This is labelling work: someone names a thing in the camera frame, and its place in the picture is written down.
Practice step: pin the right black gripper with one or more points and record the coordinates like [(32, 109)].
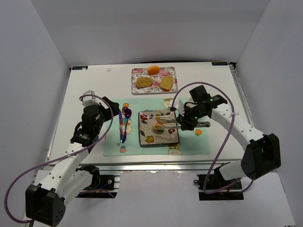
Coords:
[(185, 119)]

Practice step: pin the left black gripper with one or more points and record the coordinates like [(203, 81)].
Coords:
[(113, 108)]

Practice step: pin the metal tongs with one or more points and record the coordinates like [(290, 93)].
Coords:
[(165, 124)]

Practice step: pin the small round bread piece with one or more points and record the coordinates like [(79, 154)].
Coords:
[(158, 128)]

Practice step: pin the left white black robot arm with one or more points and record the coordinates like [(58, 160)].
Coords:
[(47, 201)]

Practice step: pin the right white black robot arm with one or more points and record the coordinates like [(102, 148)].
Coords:
[(261, 151)]

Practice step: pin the bread slice right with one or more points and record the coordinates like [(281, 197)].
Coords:
[(167, 83)]

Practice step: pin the bread slice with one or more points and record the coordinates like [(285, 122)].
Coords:
[(144, 82), (167, 83)]

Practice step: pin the bread slice left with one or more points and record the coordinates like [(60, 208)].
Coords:
[(144, 82)]

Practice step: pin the purple iridescent spoon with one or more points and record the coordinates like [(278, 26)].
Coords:
[(128, 114)]

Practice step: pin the purple iridescent knife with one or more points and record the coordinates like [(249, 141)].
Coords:
[(122, 132)]

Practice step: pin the green cartoon placemat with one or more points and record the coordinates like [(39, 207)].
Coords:
[(190, 142)]

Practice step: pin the square floral plate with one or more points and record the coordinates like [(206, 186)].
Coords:
[(147, 137)]

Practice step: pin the left black table label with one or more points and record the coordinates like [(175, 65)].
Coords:
[(79, 68)]

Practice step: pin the black table label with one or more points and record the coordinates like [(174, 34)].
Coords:
[(79, 68), (220, 63)]

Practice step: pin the floral serving tray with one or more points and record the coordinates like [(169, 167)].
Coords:
[(155, 87)]

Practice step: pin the orange fruit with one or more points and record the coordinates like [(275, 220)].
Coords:
[(153, 70)]

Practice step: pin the right black table label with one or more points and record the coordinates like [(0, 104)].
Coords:
[(220, 63)]

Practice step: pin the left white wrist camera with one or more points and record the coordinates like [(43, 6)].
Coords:
[(88, 99)]

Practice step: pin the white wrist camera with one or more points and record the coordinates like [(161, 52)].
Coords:
[(88, 99), (177, 105)]

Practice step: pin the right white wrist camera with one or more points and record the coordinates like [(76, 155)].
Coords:
[(177, 105)]

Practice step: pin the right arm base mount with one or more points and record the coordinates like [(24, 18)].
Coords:
[(215, 182)]

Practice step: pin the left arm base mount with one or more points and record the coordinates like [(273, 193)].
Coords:
[(102, 186)]

